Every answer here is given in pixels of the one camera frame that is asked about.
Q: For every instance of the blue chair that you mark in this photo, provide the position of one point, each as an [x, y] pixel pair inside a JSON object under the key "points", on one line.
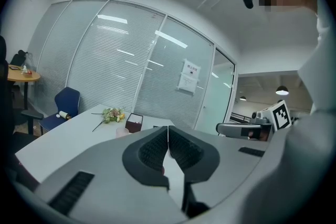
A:
{"points": [[67, 98]]}

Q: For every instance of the black high-back chair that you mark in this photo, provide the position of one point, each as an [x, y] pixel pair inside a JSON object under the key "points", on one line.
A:
{"points": [[19, 58]]}

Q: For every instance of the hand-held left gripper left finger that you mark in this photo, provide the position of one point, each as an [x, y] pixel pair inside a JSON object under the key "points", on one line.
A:
{"points": [[105, 165]]}

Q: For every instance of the small tray with red fruit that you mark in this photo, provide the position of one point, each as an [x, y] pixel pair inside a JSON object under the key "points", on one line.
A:
{"points": [[27, 73]]}

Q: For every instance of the round wooden table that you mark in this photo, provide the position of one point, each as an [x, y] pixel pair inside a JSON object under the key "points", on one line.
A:
{"points": [[23, 78]]}

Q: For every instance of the small grey gripper camera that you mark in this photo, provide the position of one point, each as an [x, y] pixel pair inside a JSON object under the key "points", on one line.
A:
{"points": [[258, 118]]}

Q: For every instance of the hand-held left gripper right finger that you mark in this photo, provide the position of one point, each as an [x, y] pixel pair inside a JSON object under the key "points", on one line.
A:
{"points": [[231, 162]]}

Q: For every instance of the white roll with brown end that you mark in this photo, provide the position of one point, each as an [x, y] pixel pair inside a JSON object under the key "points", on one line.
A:
{"points": [[63, 114]]}

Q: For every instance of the black pendant lamp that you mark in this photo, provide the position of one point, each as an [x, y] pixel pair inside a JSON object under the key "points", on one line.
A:
{"points": [[242, 98], [282, 91]]}

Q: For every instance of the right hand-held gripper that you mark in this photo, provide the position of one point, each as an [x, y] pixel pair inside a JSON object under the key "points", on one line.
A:
{"points": [[281, 116]]}

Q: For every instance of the artificial flower bunch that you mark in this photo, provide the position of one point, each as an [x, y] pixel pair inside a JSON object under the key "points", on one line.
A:
{"points": [[114, 114]]}

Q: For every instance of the white paper notice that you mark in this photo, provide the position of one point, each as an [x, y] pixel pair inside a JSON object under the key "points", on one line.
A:
{"points": [[189, 76]]}

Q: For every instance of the brown pen holder box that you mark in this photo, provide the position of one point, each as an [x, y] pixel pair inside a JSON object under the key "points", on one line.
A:
{"points": [[134, 123]]}

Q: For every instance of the small dark picture frame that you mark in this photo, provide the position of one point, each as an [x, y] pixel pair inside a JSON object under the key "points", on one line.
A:
{"points": [[14, 68]]}

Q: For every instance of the person in white shirt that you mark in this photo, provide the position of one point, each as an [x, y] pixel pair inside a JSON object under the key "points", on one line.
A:
{"points": [[315, 139]]}

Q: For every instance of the black metal railing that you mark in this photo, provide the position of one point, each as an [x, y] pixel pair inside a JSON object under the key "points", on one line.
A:
{"points": [[240, 118]]}

